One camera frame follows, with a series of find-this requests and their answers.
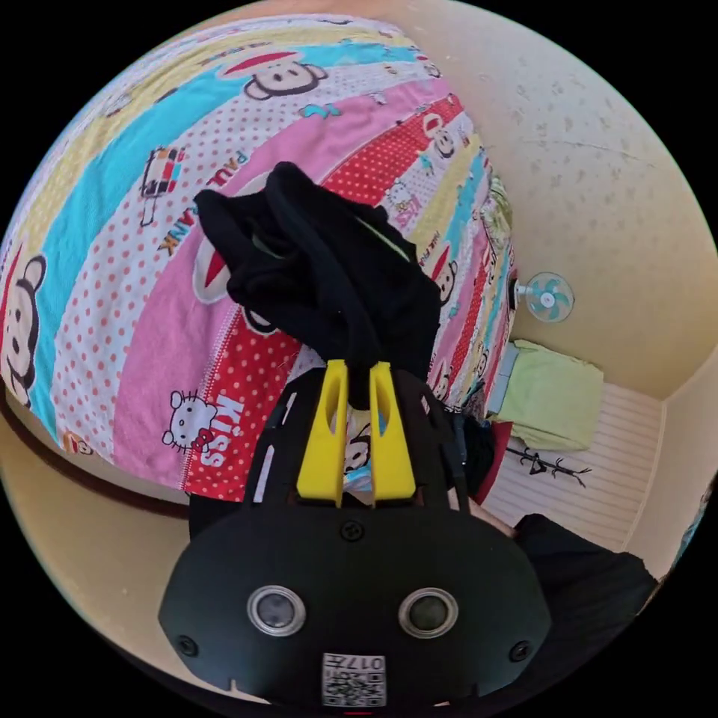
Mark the light green folded blanket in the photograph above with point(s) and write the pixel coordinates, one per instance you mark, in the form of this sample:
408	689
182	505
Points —
552	401

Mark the pile of clothes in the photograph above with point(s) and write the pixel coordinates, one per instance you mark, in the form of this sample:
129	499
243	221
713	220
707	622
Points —
481	454

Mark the person's body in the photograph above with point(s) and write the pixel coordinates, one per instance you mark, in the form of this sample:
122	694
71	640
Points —
583	594

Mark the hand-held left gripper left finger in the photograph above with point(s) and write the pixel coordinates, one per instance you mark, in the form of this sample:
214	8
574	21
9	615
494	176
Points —
317	449

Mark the bed with cartoon printed sheet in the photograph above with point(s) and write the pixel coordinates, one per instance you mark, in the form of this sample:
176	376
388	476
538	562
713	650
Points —
112	224

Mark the small white wall fan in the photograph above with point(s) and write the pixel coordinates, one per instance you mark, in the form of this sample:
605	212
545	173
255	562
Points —
545	297

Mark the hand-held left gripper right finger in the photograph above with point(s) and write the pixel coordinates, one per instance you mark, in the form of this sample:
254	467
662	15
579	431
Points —
395	454

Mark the black long sleeve shirt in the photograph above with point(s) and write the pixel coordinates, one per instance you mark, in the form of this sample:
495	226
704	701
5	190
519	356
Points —
331	263

